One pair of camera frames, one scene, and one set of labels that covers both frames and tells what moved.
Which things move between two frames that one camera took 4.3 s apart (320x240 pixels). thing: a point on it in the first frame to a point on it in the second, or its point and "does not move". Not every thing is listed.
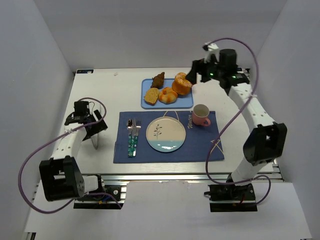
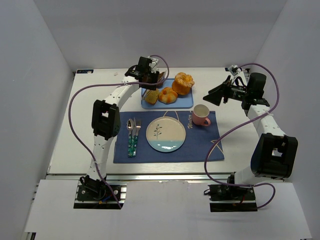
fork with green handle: (138, 124) does not move
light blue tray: (183, 102) does not move
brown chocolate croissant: (157, 81) does not move
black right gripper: (200, 70) to (225, 91)
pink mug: (200, 114) does not move
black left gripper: (93, 126) to (152, 81)
